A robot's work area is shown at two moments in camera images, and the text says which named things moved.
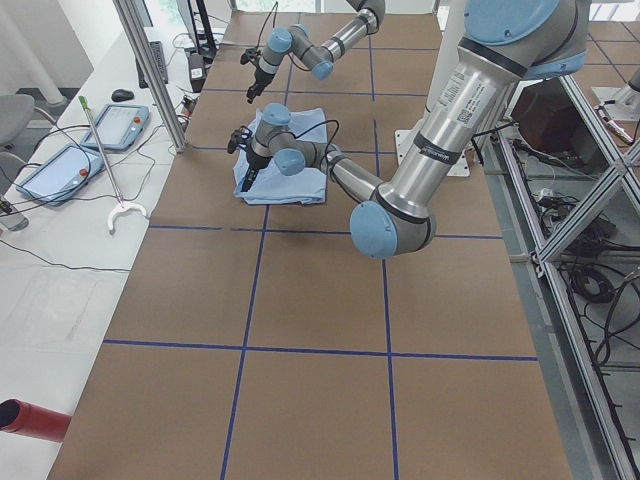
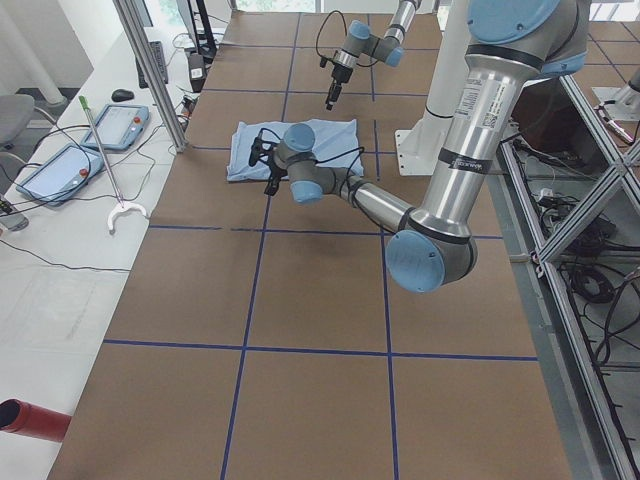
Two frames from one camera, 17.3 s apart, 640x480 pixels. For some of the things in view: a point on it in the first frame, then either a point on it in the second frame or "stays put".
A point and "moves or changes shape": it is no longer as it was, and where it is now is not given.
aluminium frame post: [152, 74] stays put
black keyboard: [158, 52] stays put
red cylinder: [30, 419] stays put
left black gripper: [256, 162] → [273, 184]
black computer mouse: [122, 95] stays put
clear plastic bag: [48, 308] stays put
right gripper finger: [254, 91] → [333, 94]
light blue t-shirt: [269, 185] moves or changes shape
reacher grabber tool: [122, 206] stays put
